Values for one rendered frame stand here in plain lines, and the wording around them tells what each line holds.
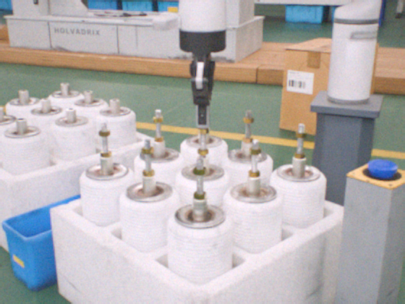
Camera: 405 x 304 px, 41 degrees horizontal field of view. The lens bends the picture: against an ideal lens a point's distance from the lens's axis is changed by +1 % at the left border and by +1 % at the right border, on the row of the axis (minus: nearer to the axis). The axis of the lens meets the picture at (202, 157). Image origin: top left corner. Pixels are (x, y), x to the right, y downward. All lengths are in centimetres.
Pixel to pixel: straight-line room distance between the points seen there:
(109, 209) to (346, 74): 59
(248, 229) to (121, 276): 21
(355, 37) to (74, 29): 227
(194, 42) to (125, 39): 225
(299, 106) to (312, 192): 108
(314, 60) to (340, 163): 74
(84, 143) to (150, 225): 44
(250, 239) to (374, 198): 20
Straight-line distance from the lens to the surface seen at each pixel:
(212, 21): 83
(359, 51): 119
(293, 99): 197
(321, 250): 93
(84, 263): 95
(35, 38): 340
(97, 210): 93
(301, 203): 91
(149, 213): 82
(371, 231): 80
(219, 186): 90
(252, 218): 82
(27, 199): 116
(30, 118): 134
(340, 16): 119
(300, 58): 194
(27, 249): 105
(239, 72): 276
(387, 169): 78
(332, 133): 122
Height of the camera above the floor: 60
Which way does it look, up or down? 21 degrees down
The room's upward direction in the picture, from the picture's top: straight up
